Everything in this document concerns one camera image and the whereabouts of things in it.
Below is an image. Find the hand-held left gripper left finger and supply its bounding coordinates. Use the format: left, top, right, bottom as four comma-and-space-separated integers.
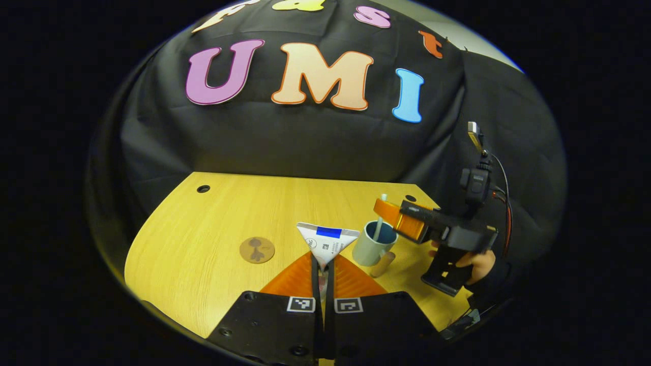
206, 252, 323, 364

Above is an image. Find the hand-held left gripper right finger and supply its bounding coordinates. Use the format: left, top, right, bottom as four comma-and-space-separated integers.
325, 254, 443, 364

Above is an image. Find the pale green toothbrush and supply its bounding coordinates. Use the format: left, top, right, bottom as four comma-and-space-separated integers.
373, 193, 388, 242

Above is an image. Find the white toothpaste tube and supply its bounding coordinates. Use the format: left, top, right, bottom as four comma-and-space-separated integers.
297, 222, 361, 300

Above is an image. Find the round brown coaster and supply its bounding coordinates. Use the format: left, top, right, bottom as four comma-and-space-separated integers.
239, 237, 276, 264

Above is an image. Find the wooden desktop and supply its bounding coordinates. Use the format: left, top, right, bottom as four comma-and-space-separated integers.
124, 172, 474, 364

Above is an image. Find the black backdrop cloth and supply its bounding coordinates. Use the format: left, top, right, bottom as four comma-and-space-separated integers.
86, 0, 568, 316

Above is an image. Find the red and black cable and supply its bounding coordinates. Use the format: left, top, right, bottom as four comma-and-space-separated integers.
488, 152, 513, 257

